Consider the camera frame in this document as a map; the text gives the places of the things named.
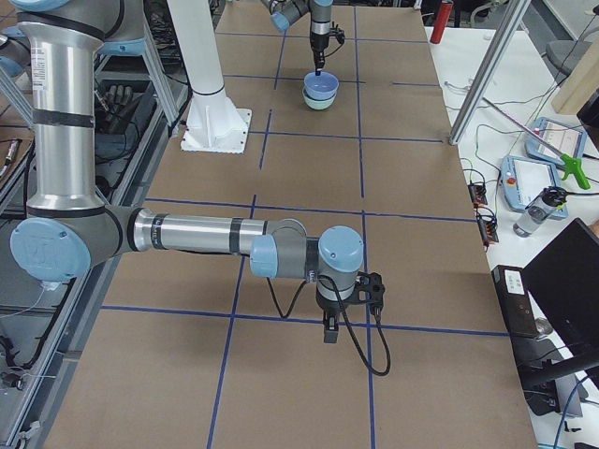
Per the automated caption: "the blue bowl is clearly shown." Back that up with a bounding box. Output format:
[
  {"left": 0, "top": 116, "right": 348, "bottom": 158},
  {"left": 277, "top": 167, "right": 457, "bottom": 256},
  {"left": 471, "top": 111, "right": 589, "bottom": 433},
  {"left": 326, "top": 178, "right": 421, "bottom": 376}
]
[{"left": 303, "top": 71, "right": 340, "bottom": 101}]

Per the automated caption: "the green bowl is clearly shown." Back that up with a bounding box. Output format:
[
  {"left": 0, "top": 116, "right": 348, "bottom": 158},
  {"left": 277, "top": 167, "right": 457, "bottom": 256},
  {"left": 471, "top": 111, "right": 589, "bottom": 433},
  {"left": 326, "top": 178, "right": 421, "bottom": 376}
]
[{"left": 302, "top": 89, "right": 336, "bottom": 110}]

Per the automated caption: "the red cylinder bottle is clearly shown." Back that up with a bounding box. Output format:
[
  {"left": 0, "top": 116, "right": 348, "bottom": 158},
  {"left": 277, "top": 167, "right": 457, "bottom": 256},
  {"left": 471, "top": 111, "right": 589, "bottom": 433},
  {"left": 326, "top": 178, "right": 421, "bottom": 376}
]
[{"left": 430, "top": 0, "right": 454, "bottom": 45}]

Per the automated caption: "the black desktop box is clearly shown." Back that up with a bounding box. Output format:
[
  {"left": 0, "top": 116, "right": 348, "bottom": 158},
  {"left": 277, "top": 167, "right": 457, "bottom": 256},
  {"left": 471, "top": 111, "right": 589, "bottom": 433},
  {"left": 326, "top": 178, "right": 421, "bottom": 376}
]
[{"left": 491, "top": 265, "right": 545, "bottom": 340}]

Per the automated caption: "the orange black electronics board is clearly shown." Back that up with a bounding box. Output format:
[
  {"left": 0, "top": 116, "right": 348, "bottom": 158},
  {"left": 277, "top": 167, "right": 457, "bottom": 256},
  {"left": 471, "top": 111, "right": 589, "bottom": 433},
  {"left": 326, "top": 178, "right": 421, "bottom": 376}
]
[{"left": 467, "top": 181, "right": 488, "bottom": 206}]

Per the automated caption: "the near teach pendant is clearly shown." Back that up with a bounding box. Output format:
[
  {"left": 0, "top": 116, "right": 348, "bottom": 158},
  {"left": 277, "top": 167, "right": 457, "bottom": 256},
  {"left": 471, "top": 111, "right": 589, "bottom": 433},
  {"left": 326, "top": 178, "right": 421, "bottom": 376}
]
[{"left": 500, "top": 155, "right": 562, "bottom": 212}]

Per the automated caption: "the teach pendant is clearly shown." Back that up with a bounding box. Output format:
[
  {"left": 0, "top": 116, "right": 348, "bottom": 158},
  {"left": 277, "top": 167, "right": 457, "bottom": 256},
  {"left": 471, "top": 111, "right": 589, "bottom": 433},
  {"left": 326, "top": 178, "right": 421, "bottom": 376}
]
[
  {"left": 525, "top": 117, "right": 588, "bottom": 165},
  {"left": 500, "top": 155, "right": 562, "bottom": 212}
]

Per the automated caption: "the black monitor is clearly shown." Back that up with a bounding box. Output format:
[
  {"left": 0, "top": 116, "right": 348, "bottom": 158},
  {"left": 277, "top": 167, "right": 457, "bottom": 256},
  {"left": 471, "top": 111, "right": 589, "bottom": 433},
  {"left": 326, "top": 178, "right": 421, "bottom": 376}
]
[{"left": 523, "top": 218, "right": 599, "bottom": 355}]

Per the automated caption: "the grey office chair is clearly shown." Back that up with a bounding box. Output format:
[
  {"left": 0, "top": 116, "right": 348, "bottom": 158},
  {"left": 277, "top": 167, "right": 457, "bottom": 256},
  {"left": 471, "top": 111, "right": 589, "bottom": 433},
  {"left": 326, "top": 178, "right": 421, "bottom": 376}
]
[{"left": 544, "top": 26, "right": 598, "bottom": 78}]

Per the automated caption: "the clear water bottle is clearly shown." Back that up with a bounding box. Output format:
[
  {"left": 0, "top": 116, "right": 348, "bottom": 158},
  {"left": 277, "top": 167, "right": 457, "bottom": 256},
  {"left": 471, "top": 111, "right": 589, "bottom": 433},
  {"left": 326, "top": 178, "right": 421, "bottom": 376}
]
[{"left": 512, "top": 186, "right": 567, "bottom": 238}]

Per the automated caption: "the far teach pendant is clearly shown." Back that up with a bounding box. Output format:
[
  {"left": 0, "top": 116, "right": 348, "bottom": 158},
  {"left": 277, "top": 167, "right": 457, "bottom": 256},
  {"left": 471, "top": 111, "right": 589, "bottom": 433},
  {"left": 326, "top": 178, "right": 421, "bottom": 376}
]
[{"left": 525, "top": 117, "right": 588, "bottom": 165}]

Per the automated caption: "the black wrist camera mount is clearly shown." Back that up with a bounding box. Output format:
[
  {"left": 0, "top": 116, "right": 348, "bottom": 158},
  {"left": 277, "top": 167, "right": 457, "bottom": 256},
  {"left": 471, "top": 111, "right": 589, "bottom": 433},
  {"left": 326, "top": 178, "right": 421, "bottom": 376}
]
[{"left": 353, "top": 272, "right": 386, "bottom": 316}]

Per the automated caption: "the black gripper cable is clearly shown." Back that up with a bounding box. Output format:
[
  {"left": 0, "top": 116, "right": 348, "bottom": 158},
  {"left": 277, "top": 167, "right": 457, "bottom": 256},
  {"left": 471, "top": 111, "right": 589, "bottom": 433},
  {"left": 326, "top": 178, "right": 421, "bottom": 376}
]
[{"left": 266, "top": 275, "right": 392, "bottom": 376}]

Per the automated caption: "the white pedestal column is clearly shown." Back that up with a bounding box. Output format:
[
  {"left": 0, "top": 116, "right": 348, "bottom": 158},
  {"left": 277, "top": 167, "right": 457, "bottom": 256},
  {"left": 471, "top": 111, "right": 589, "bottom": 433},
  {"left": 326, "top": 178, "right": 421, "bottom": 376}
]
[{"left": 168, "top": 0, "right": 252, "bottom": 154}]

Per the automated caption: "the aluminium frame post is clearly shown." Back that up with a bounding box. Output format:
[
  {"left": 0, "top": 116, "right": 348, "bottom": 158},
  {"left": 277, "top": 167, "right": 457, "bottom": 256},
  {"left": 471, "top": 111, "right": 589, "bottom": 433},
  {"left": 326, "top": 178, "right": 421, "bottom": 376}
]
[{"left": 448, "top": 0, "right": 531, "bottom": 145}]

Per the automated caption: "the green handled grabber stick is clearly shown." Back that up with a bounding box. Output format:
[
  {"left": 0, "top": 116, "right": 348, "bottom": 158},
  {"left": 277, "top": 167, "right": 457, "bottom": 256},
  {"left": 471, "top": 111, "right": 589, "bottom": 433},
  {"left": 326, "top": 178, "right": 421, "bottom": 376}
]
[{"left": 482, "top": 97, "right": 591, "bottom": 190}]

